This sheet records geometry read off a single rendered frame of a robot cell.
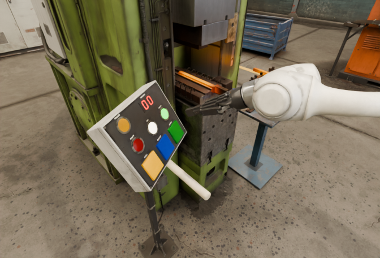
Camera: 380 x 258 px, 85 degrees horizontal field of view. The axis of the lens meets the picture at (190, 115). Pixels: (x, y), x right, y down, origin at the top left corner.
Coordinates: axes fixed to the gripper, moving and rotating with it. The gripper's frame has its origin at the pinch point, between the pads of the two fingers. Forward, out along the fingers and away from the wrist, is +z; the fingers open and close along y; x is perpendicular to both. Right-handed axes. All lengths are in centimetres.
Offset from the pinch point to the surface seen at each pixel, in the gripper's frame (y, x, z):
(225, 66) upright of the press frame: 78, -8, 10
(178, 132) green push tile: 1.0, -8.1, 13.1
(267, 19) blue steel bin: 487, -47, 23
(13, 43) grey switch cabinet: 230, 166, 480
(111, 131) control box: -24.8, 12.0, 14.1
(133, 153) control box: -23.3, 1.6, 13.9
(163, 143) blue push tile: -10.2, -5.1, 13.1
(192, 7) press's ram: 31.4, 33.0, -3.9
